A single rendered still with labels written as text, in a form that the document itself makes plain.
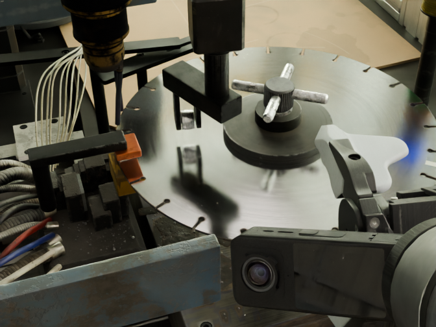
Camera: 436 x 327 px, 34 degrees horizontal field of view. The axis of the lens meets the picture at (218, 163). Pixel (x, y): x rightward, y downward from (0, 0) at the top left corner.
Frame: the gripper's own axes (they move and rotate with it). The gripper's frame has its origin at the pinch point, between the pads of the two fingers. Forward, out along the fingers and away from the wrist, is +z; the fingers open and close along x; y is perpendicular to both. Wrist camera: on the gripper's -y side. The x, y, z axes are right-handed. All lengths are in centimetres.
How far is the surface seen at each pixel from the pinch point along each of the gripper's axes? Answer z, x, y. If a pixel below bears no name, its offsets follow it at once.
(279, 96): 13.3, 10.0, 0.0
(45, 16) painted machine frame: 27.3, 20.7, -23.1
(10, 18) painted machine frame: 26.5, 20.7, -26.7
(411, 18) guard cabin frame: 70, 21, 35
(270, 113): 11.1, 8.5, -1.4
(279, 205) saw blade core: 7.8, 0.3, -1.8
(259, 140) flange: 14.2, 5.9, -2.2
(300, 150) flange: 12.6, 4.7, 1.5
